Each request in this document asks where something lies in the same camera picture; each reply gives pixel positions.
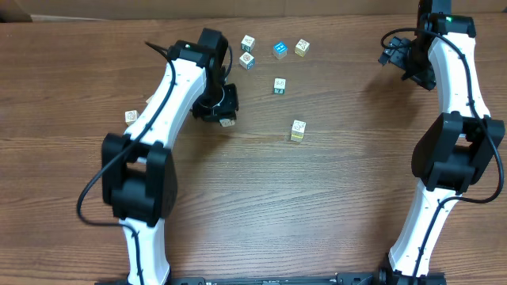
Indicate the wooden block yellow top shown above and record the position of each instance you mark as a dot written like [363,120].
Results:
[297,137]

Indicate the wooden block blue X top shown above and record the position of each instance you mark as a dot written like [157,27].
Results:
[227,122]

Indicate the wooden block yellow side far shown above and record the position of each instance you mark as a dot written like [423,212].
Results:
[302,47]

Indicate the wooden block green 7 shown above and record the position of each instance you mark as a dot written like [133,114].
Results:
[279,85]

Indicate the wooden block blue side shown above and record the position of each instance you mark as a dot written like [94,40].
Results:
[246,60]

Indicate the wooden block yellow side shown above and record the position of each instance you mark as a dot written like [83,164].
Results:
[130,117]
[302,47]

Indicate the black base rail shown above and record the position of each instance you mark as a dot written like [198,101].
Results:
[273,279]

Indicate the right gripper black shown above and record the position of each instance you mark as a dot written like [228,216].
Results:
[396,55]

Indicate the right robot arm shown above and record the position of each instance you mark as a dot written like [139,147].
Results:
[454,152]

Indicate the wooden block letter I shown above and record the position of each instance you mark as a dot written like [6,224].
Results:
[298,127]

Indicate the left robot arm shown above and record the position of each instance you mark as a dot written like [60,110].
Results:
[139,180]

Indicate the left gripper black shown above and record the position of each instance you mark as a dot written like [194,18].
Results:
[226,108]

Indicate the wooden block green side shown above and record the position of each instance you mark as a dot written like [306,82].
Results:
[247,43]

